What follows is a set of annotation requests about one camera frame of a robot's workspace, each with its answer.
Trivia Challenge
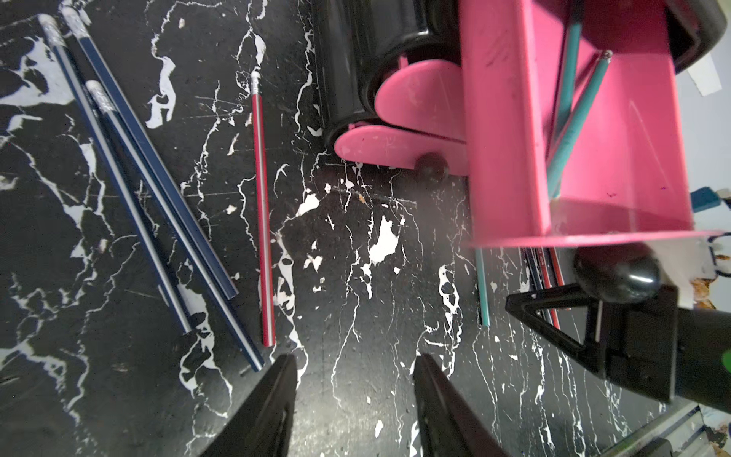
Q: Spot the black drawer cabinet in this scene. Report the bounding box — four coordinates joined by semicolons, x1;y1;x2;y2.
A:
311;1;730;148

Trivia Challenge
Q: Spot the green pencil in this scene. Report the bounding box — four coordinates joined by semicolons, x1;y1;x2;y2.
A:
546;50;613;199
549;0;584;148
475;248;490;327

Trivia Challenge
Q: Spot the red pencil right group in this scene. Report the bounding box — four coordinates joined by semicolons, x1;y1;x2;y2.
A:
536;246;563;331

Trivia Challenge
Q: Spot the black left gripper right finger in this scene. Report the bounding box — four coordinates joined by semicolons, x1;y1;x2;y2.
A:
413;354;506;456

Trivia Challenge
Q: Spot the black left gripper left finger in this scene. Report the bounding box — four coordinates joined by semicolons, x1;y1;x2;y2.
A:
203;354;297;456

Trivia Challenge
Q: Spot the red pencil near drawer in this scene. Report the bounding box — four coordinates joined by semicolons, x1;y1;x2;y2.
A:
251;72;276;348

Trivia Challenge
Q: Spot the dark blue pencil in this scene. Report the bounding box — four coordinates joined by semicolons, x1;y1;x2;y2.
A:
524;248;544;291
85;80;264;371
38;13;192;334
61;7;238;300

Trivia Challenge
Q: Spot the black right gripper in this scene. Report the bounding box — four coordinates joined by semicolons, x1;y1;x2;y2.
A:
506;285;730;412

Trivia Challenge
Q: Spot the dark blue pencil right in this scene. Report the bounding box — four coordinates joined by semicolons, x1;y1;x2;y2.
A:
524;248;544;291

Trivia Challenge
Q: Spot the pink top drawer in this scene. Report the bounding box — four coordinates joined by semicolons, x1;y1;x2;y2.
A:
459;1;699;248

